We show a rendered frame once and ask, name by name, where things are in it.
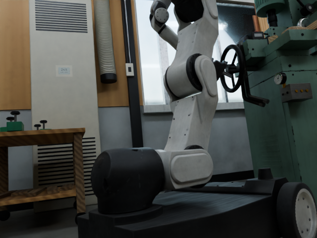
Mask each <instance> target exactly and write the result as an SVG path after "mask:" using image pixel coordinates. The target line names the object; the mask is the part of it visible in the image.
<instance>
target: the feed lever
mask: <svg viewBox="0 0 317 238"><path fill-rule="evenodd" d="M297 2H298V3H299V4H300V5H301V6H302V8H301V9H300V13H301V15H303V16H304V17H306V16H308V15H309V14H314V12H313V11H314V6H313V5H312V4H310V3H308V4H306V5H304V4H303V3H302V2H301V1H300V0H297Z"/></svg>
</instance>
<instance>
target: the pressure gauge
mask: <svg viewBox="0 0 317 238"><path fill-rule="evenodd" d="M286 80H287V76H286V74H285V73H284V72H277V73H276V74H275V76H274V82H275V83H276V84H277V85H283V88H285V86H286V83H285V82H286Z"/></svg>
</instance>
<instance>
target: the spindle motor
mask: <svg viewBox="0 0 317 238"><path fill-rule="evenodd" d="M254 3H255V9H256V14H257V16H258V17H261V18H266V17H267V15H266V12H267V11H268V10H270V9H276V12H275V14H276V15H277V14H278V13H280V12H281V11H283V10H284V8H285V2H284V0H254Z"/></svg>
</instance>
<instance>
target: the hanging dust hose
mask: <svg viewBox="0 0 317 238"><path fill-rule="evenodd" d="M93 5H94V20H95V31H96V43H97V51H98V59H99V68H100V81H101V82H102V83H104V84H112V83H115V82H116V81H117V75H116V67H115V59H114V58H115V57H114V51H113V50H114V49H113V41H112V31H111V20H110V9H109V0H93Z"/></svg>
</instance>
